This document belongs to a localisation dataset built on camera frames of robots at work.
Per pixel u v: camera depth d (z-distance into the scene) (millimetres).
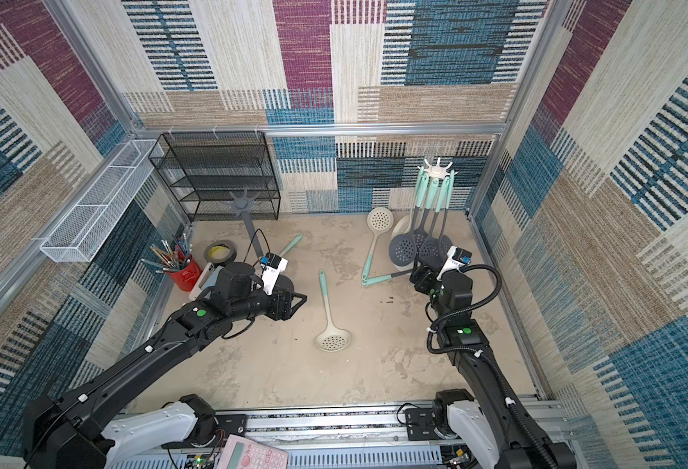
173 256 940
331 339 871
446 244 925
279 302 657
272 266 665
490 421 475
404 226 1008
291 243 1108
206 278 997
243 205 684
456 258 675
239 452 687
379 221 1152
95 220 744
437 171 760
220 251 1103
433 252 917
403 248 932
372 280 1022
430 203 794
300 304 725
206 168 1082
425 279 700
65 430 388
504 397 458
